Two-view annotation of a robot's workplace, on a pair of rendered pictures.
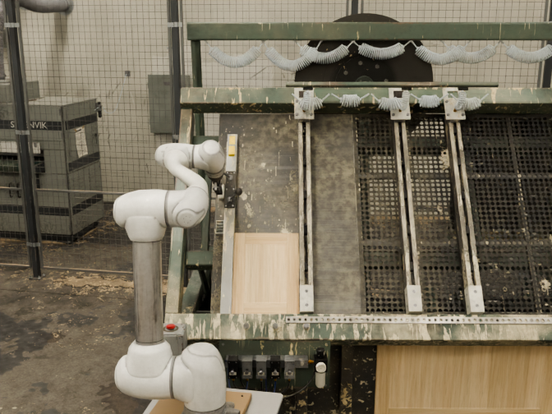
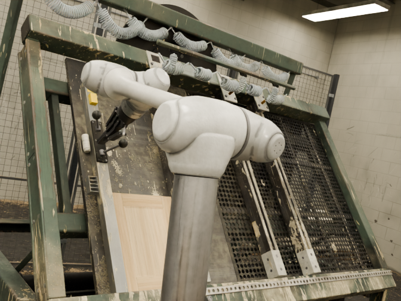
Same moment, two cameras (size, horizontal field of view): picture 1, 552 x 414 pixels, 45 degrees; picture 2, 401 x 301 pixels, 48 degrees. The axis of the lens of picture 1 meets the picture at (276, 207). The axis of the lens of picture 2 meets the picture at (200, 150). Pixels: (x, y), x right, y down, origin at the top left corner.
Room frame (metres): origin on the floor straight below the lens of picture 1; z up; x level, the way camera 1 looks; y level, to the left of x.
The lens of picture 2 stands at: (1.50, 1.12, 1.54)
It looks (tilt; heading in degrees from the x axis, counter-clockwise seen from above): 3 degrees down; 320
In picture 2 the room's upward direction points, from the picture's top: 12 degrees clockwise
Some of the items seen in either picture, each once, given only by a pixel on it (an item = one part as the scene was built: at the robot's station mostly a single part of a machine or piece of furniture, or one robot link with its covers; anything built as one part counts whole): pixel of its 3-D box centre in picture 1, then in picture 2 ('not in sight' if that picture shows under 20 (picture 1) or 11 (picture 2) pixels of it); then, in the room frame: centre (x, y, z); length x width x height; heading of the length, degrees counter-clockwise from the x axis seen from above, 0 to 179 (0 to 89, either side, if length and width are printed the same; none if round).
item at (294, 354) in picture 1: (274, 371); not in sight; (2.65, 0.01, 0.69); 0.50 x 0.14 x 0.24; 89
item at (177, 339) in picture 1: (171, 347); not in sight; (2.59, 0.45, 0.84); 0.12 x 0.12 x 0.18; 89
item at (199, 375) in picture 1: (200, 374); not in sight; (2.18, 0.27, 0.94); 0.18 x 0.16 x 0.22; 87
